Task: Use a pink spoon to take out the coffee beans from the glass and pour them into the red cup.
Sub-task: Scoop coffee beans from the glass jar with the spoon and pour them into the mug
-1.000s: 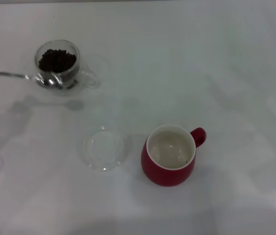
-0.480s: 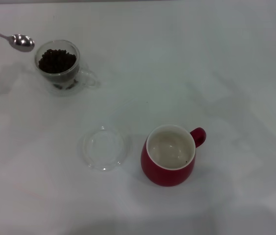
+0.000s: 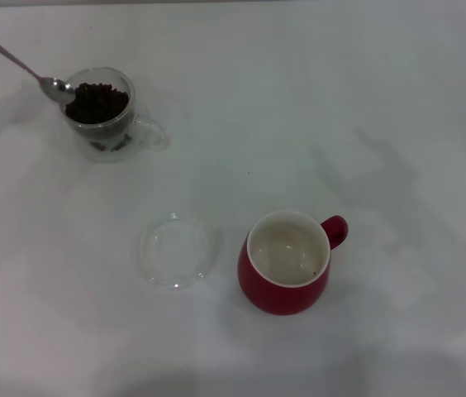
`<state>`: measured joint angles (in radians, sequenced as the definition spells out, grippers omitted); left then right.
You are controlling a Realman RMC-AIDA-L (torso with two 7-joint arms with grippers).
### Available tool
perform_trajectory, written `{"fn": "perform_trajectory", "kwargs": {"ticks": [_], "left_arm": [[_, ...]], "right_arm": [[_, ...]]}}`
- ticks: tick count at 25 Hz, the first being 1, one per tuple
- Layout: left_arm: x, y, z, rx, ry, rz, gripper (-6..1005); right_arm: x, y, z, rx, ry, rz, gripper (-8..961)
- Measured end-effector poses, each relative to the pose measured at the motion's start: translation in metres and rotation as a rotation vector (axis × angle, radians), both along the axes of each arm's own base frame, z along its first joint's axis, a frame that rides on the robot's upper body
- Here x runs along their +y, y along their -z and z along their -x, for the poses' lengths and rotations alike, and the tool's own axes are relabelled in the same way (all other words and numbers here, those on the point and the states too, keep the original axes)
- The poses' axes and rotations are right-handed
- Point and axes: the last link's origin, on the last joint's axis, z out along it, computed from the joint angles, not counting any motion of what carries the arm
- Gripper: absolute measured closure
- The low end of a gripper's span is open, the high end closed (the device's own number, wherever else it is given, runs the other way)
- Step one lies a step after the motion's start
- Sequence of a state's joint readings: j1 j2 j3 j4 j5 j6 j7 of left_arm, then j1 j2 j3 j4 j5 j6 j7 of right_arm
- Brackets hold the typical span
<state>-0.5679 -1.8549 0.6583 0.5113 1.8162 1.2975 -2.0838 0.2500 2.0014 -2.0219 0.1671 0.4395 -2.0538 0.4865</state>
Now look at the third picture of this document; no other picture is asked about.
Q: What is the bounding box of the double-wall glass cup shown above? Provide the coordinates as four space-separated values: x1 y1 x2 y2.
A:
57 65 169 164

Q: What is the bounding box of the pink-handled metal spoon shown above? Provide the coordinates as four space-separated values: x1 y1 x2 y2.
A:
0 31 78 105

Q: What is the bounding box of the red ceramic mug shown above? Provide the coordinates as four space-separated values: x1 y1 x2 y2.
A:
236 209 350 317

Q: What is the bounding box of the clear glass saucer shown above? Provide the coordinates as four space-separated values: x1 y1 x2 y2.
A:
139 212 222 291

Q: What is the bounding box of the coffee beans pile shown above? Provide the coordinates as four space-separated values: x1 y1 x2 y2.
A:
64 81 131 152

